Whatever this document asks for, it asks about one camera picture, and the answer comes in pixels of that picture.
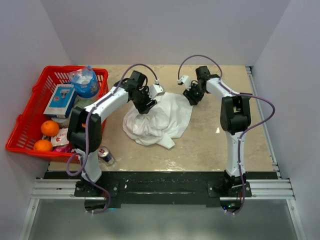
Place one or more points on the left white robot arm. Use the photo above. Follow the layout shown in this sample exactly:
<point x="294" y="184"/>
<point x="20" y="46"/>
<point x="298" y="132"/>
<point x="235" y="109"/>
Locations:
<point x="85" y="126"/>

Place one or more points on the upper orange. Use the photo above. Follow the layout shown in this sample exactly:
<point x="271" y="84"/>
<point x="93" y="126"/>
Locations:
<point x="50" y="128"/>

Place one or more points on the blue red drink can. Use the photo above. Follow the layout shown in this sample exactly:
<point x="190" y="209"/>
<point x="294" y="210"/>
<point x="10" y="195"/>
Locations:
<point x="105" y="155"/>

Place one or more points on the blue white razor box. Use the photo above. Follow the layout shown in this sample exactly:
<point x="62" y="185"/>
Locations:
<point x="61" y="102"/>

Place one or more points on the blue plastic bag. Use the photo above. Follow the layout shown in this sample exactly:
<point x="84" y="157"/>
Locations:
<point x="85" y="82"/>

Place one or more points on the orange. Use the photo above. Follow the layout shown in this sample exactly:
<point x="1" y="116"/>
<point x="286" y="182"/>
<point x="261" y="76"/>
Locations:
<point x="43" y="145"/>
<point x="50" y="128"/>

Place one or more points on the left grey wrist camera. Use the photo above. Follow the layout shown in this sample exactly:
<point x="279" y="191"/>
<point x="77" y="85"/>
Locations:
<point x="156" y="90"/>

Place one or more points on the red plastic basket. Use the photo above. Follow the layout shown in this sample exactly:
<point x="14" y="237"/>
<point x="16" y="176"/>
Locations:
<point x="27" y="130"/>

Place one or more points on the pink packet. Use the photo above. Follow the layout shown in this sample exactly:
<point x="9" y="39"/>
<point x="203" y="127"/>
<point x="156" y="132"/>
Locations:
<point x="64" y="149"/>

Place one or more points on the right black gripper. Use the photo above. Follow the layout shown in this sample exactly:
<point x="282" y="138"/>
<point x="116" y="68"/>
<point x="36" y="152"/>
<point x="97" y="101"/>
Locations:
<point x="192" y="100"/>

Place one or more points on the lower orange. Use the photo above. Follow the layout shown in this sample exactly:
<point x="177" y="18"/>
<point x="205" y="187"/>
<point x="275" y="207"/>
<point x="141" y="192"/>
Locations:
<point x="43" y="145"/>

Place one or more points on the red white snack packet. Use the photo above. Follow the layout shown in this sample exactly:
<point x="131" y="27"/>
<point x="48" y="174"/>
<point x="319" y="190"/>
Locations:
<point x="60" y="139"/>

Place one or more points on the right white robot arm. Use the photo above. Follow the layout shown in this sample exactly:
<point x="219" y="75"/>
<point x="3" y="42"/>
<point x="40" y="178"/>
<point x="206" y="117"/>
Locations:
<point x="235" y="117"/>

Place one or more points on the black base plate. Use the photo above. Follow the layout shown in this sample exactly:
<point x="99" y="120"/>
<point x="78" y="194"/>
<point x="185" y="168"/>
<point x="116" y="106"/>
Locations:
<point x="162" y="188"/>

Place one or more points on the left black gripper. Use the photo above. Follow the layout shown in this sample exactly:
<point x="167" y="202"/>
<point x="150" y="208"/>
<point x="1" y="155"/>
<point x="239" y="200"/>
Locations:
<point x="144" y="108"/>

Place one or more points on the aluminium rail frame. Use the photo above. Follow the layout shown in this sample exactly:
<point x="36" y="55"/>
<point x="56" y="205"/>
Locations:
<point x="55" y="213"/>

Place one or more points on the white printed t-shirt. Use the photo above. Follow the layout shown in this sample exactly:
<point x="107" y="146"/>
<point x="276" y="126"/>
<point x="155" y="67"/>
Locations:
<point x="166" y="121"/>

